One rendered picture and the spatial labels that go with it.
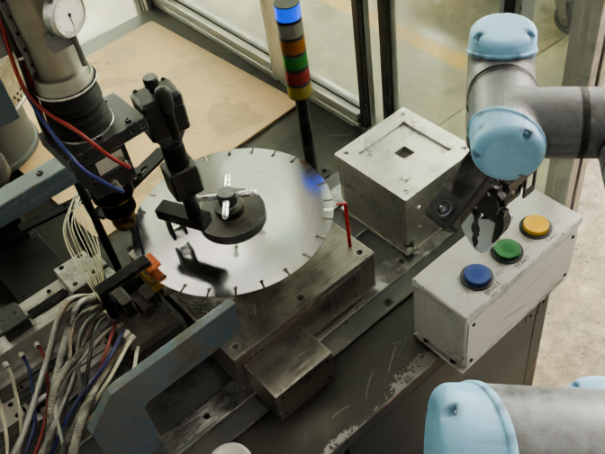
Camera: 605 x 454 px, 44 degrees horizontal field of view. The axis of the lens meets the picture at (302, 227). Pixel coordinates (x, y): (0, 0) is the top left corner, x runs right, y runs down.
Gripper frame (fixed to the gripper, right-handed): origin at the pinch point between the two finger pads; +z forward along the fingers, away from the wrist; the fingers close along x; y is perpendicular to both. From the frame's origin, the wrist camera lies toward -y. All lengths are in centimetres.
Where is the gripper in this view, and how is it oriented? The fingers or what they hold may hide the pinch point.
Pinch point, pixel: (476, 248)
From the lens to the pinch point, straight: 109.8
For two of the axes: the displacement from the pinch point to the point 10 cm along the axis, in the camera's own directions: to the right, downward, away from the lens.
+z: 1.2, 6.8, 7.2
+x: -6.5, -4.9, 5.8
